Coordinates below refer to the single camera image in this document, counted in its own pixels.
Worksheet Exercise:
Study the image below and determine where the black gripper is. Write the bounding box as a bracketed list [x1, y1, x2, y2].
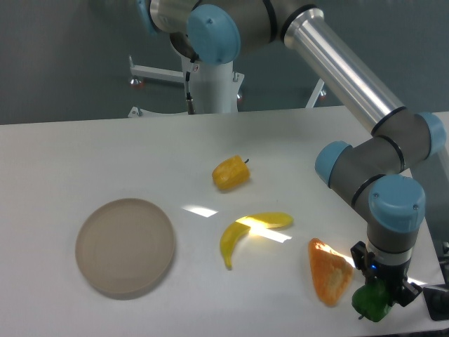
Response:
[350, 241, 422, 308]

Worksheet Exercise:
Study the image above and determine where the green bell pepper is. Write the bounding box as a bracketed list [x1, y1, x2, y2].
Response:
[351, 279, 391, 322]

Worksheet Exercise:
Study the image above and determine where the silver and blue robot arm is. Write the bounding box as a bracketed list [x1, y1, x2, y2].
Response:
[136, 1, 446, 306]

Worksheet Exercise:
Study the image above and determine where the yellow bell pepper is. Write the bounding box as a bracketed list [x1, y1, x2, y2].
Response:
[212, 155, 250, 191]

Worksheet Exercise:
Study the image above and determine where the beige round plate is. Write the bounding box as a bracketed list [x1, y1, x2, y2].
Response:
[75, 198, 175, 300]

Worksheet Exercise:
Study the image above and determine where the black device at table edge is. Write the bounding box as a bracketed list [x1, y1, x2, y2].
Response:
[423, 284, 448, 322]

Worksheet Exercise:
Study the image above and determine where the orange triangular pastry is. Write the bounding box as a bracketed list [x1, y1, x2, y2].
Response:
[308, 238, 354, 307]

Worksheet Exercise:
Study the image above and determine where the yellow banana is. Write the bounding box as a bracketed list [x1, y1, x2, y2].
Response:
[220, 222, 250, 270]

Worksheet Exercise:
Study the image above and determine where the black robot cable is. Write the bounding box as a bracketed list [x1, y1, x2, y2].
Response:
[185, 52, 201, 115]

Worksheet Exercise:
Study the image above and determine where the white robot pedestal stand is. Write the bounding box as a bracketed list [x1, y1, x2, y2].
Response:
[129, 33, 326, 114]

